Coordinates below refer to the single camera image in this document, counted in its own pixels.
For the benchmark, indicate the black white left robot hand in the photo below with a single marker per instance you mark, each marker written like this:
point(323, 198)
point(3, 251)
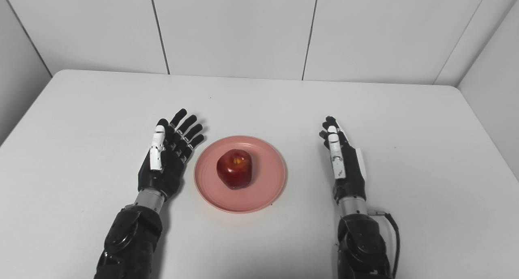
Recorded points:
point(168, 173)

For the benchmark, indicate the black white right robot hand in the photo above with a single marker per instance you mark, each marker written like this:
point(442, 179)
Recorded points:
point(352, 177)

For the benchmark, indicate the red apple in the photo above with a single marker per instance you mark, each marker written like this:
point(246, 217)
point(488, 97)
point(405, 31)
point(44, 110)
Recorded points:
point(235, 169)

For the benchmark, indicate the pink round plate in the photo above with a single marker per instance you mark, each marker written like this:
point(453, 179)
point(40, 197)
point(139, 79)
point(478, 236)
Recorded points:
point(267, 177)

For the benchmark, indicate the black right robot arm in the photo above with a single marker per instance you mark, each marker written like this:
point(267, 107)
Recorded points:
point(361, 242)

